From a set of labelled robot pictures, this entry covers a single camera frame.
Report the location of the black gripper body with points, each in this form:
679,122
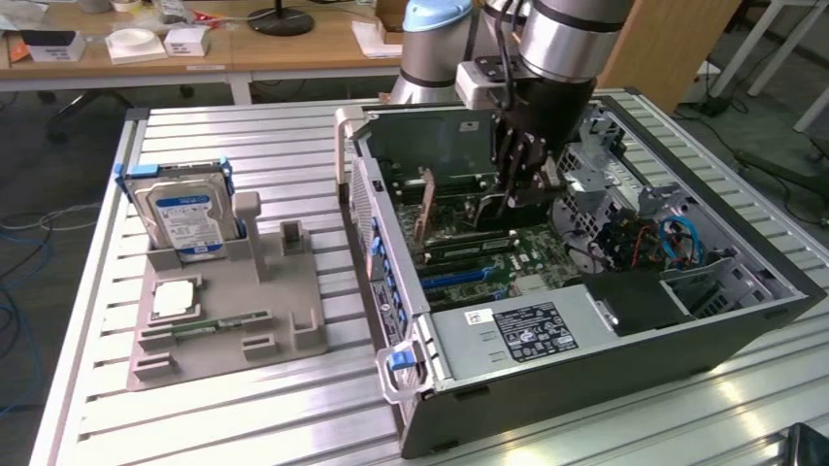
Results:
551,109

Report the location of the black graphics card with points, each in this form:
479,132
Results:
493,218

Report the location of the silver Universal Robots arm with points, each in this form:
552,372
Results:
571,39

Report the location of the green motherboard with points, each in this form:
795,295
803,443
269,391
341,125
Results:
537,262

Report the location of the black installed RAM stick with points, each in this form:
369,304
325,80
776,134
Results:
473,250

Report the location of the wooden cabinet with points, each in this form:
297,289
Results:
668,43

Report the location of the blue expansion slot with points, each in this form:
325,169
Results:
453,277

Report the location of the white paper stack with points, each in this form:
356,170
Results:
380,43

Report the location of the grey power supply unit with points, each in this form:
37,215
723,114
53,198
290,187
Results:
467,349

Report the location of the grey metal disk bay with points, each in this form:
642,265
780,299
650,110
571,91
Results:
732,286

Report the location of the black open PC case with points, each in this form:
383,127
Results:
583,369

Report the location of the blue case latch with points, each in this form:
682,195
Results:
400,360

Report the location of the black lamp base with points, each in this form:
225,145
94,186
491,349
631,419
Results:
282,24

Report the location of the hard disk with blue carrier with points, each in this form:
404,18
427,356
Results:
185,218

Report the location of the small white carton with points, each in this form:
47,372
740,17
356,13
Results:
188,43

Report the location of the green RAM stick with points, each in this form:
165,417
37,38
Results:
214,326

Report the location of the silver CPU chip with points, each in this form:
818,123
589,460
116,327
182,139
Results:
176,298

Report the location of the grey plastic parts rack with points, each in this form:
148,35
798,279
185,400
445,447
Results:
228,354

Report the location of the white round holder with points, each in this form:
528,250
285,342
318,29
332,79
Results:
137,43

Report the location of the wooden desk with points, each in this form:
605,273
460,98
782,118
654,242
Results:
98,70

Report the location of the black office chair base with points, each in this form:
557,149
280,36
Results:
71,109

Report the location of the dark object at table edge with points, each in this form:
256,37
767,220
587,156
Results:
811,446

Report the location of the white labelled box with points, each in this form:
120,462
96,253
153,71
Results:
55,48

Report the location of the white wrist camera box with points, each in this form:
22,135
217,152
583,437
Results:
476,82

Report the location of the white table frame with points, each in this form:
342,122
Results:
778,29

